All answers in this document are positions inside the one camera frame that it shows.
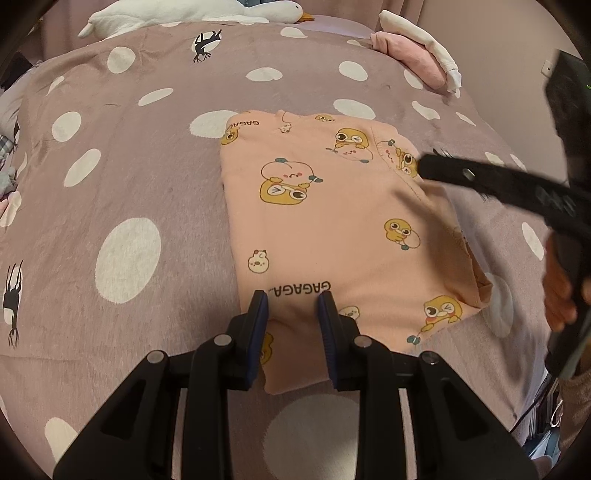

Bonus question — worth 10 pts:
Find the person's right hand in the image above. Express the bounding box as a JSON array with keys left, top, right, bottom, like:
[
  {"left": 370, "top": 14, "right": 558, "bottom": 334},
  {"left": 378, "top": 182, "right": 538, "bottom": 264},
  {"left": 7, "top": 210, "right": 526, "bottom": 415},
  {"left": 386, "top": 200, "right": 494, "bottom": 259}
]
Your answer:
[{"left": 542, "top": 233, "right": 577, "bottom": 332}]

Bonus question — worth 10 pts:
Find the mauve polka dot bedspread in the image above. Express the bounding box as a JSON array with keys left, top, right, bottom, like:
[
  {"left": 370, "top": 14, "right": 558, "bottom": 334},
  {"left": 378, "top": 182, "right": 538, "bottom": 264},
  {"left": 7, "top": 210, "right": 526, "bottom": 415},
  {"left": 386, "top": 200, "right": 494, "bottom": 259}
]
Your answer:
[{"left": 1, "top": 23, "right": 549, "bottom": 479}]

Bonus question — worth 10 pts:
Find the folded white garment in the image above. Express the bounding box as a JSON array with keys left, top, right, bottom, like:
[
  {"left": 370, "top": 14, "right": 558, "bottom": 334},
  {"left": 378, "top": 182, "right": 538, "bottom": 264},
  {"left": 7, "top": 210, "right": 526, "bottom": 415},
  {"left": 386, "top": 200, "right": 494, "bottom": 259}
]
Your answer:
[{"left": 379, "top": 10, "right": 462, "bottom": 96}]

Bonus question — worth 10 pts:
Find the white goose plush toy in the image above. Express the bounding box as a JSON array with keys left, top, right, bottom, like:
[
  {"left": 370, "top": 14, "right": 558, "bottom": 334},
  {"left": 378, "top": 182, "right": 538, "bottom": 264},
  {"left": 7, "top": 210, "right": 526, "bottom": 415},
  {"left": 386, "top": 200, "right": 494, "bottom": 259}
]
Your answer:
[{"left": 78, "top": 0, "right": 314, "bottom": 40}]

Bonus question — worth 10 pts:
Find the pink cartoon print shirt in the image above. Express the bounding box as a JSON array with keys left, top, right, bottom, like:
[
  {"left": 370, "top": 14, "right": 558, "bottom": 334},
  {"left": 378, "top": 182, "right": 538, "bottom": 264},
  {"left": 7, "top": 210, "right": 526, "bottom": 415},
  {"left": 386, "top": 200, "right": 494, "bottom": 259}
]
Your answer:
[{"left": 221, "top": 111, "right": 492, "bottom": 394}]

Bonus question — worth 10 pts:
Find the white wall power strip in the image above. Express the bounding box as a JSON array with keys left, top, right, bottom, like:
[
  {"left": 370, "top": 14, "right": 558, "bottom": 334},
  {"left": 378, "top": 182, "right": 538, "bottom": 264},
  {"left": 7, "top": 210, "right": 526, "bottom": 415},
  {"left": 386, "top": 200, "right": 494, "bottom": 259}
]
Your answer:
[{"left": 541, "top": 60, "right": 554, "bottom": 78}]

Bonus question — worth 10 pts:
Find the folded pink garment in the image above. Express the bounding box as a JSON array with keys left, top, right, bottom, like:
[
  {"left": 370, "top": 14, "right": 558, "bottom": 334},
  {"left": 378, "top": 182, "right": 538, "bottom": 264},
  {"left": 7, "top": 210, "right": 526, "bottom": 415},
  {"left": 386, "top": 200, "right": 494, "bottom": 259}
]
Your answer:
[{"left": 370, "top": 31, "right": 447, "bottom": 90}]

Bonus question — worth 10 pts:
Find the grey garment pile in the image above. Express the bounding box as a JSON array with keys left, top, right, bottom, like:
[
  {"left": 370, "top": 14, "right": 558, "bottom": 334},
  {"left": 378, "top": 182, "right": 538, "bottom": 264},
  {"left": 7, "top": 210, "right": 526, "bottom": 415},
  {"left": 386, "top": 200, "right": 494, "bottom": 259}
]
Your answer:
[{"left": 0, "top": 153, "right": 18, "bottom": 201}]

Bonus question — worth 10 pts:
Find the plaid grey cloth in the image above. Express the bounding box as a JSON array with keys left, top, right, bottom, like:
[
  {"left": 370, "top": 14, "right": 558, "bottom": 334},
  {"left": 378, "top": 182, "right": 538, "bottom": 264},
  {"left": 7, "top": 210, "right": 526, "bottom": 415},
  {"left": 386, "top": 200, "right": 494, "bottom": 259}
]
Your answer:
[{"left": 0, "top": 135, "right": 15, "bottom": 162}]

